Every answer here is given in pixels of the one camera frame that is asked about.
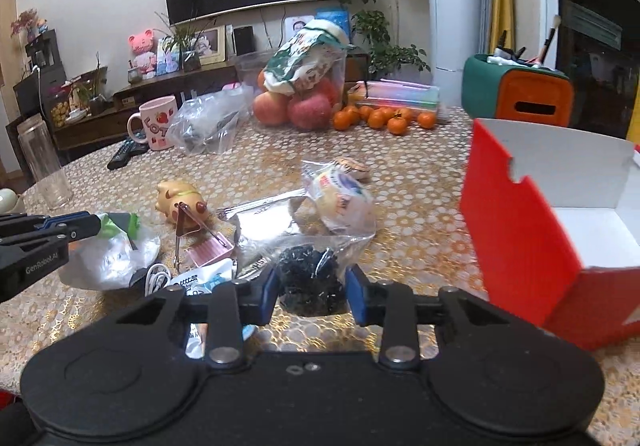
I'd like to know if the green orange tissue box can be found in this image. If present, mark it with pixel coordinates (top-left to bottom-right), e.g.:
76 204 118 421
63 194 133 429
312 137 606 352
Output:
461 54 574 127

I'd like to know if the clear glass jar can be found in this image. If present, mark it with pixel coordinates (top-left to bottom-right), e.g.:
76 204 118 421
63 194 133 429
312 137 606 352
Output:
17 115 73 210

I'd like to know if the red white cardboard box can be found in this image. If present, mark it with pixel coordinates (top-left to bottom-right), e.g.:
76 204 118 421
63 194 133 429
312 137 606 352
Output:
460 119 640 350

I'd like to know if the bag of apples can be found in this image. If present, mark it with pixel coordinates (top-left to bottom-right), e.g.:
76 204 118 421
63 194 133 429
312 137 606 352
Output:
233 50 347 132

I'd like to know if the small striped snack pack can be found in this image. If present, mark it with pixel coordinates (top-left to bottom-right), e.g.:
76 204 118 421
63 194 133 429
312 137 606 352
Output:
332 157 371 182

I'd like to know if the silver foil pouch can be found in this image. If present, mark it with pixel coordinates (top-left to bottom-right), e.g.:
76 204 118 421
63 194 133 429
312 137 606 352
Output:
216 188 307 279

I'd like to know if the mandarin orange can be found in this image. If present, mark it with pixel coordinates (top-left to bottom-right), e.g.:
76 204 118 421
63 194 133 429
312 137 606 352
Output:
416 111 437 130
359 105 373 121
395 107 414 123
386 116 409 135
332 110 352 131
367 110 387 130

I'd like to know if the wooden tv cabinet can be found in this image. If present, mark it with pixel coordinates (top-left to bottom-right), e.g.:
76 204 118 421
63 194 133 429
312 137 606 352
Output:
53 63 238 151

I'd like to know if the bun snack pack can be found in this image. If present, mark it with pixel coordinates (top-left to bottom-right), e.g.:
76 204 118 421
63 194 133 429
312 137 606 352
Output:
302 160 376 235

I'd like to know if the framed photo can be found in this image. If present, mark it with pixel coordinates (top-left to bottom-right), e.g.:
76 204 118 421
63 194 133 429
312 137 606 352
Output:
194 26 226 66

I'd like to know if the pastel plastic box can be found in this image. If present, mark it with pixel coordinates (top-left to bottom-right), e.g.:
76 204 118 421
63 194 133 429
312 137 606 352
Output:
346 79 439 112

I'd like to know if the white cable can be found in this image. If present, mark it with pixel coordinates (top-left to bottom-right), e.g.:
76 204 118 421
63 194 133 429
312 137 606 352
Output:
143 262 173 297

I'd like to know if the blue white wipes packet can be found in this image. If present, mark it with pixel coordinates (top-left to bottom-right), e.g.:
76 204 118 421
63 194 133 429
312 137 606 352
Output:
168 258 235 296

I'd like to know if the yellow pig toy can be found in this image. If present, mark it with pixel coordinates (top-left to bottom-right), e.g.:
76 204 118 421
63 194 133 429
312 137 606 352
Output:
155 181 209 225

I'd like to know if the white green plastic bag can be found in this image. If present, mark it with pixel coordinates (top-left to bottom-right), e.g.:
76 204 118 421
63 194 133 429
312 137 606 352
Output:
58 212 160 291

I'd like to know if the bag of black items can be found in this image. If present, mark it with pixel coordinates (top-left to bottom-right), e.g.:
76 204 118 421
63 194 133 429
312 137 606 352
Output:
268 234 373 317

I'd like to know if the clear crumpled plastic bag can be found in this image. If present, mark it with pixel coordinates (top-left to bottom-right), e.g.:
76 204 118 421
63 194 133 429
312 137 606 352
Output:
167 84 255 155

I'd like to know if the pink strawberry mug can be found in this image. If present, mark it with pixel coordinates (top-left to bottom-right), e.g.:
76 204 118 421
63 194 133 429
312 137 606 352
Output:
127 95 178 151

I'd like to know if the black remote control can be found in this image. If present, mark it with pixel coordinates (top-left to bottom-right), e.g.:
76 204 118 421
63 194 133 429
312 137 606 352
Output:
107 137 149 171

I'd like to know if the portrait photo card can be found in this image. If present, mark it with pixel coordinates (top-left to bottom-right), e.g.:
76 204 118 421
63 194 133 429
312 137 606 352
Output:
283 15 314 42

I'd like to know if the blue book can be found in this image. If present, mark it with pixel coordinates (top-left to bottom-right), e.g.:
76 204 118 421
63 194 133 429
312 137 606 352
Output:
314 8 350 39

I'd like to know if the pink pig plush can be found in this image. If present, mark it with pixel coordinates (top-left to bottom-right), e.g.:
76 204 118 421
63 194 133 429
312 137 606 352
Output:
128 28 157 79

